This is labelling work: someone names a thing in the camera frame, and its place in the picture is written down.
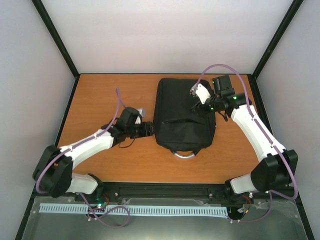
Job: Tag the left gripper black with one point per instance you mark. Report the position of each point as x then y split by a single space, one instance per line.
148 129

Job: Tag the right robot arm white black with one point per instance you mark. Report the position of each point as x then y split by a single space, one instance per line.
274 172

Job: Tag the black frame post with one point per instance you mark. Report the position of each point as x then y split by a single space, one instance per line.
281 29
46 19

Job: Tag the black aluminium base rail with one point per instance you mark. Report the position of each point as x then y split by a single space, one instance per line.
118 192

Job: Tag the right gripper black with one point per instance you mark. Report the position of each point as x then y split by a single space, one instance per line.
198 106

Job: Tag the black student backpack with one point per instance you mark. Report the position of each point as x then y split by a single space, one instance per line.
178 126

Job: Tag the light blue cable duct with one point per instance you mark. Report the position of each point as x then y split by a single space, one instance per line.
135 210

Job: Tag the left black frame post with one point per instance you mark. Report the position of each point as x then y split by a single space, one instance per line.
46 19

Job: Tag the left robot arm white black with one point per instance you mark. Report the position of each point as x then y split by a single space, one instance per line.
54 173

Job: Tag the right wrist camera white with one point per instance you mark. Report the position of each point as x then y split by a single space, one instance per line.
201 92

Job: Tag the right black frame post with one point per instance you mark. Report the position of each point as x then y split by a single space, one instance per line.
281 29

